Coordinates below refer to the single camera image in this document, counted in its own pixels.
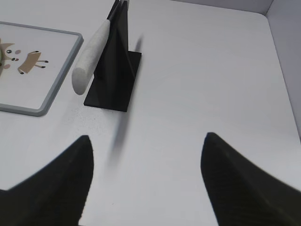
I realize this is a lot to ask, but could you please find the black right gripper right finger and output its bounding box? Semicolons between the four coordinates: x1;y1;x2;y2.
200;132;301;226

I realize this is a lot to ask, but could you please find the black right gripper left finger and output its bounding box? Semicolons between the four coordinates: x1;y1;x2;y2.
0;135;94;226

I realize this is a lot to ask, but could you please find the kitchen knife with white handle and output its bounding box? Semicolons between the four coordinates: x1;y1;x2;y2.
71;0;123;95

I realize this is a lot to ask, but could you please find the black knife stand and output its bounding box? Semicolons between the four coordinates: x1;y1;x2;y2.
84;0;142;112

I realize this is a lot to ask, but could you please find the white cutting board grey rim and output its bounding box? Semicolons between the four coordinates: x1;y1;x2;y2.
0;22;83;117

